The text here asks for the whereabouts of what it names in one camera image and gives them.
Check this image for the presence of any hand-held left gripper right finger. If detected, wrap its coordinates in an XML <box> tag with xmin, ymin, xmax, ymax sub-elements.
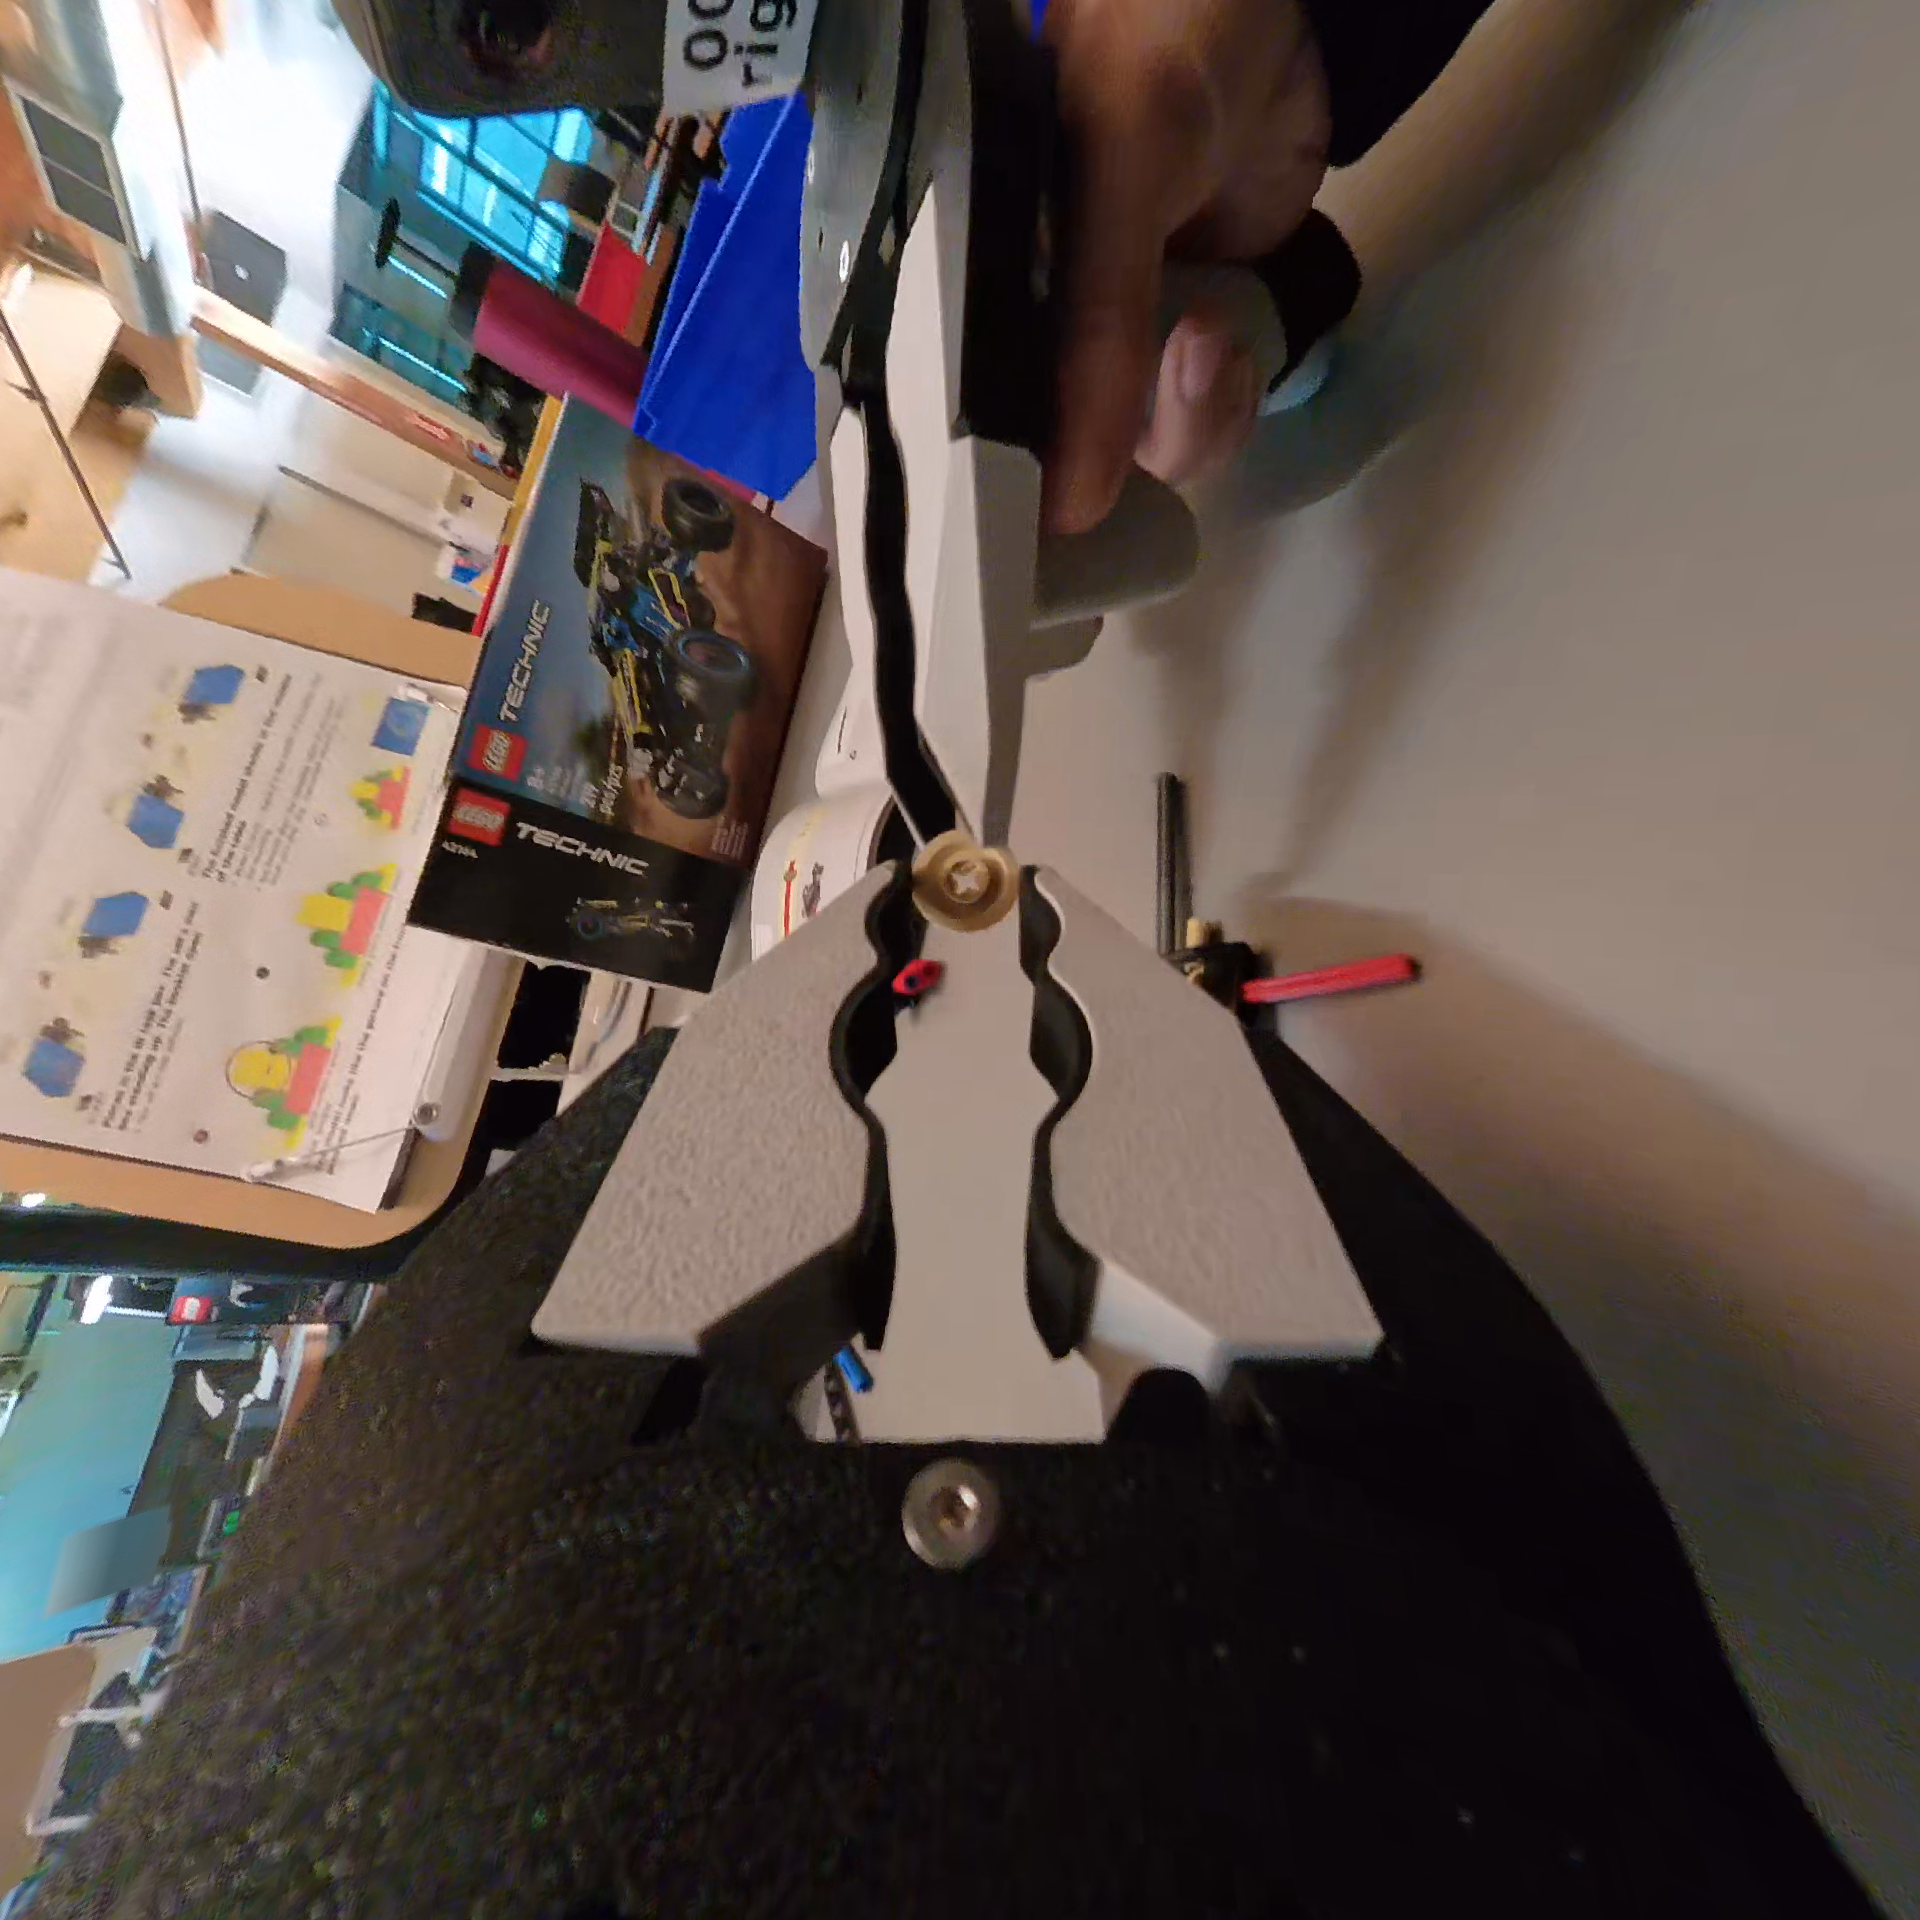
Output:
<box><xmin>1019</xmin><ymin>866</ymin><xmax>1385</xmax><ymax>1390</ymax></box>

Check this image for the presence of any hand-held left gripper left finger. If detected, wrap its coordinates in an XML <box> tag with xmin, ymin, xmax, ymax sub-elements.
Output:
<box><xmin>527</xmin><ymin>866</ymin><xmax>921</xmax><ymax>1365</ymax></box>

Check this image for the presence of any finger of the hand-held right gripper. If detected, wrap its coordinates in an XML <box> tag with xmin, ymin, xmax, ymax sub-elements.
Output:
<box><xmin>897</xmin><ymin>177</ymin><xmax>1039</xmax><ymax>858</ymax></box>
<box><xmin>817</xmin><ymin>398</ymin><xmax>963</xmax><ymax>849</ymax></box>

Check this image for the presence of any tan lego bevel gear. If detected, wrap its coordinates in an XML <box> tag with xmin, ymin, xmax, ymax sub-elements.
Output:
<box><xmin>910</xmin><ymin>830</ymin><xmax>1023</xmax><ymax>942</ymax></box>

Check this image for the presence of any lego set cardboard box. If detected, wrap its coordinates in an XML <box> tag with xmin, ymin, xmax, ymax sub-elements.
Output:
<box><xmin>405</xmin><ymin>394</ymin><xmax>833</xmax><ymax>995</ymax></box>

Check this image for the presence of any open lego instruction booklet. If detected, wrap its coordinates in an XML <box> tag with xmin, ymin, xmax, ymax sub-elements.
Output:
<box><xmin>748</xmin><ymin>705</ymin><xmax>910</xmax><ymax>973</ymax></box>

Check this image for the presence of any person's right hand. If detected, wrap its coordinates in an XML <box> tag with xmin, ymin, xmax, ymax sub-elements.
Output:
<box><xmin>1036</xmin><ymin>0</ymin><xmax>1337</xmax><ymax>538</ymax></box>

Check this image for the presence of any blue plastic bin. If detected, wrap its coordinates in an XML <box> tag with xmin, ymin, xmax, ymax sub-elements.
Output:
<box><xmin>634</xmin><ymin>93</ymin><xmax>841</xmax><ymax>505</ymax></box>

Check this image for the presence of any maroon cylinder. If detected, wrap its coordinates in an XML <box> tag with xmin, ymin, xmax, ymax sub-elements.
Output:
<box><xmin>470</xmin><ymin>267</ymin><xmax>650</xmax><ymax>429</ymax></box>

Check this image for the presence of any printed paper sheet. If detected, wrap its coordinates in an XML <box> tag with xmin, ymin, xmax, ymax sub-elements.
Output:
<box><xmin>0</xmin><ymin>566</ymin><xmax>470</xmax><ymax>1215</ymax></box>

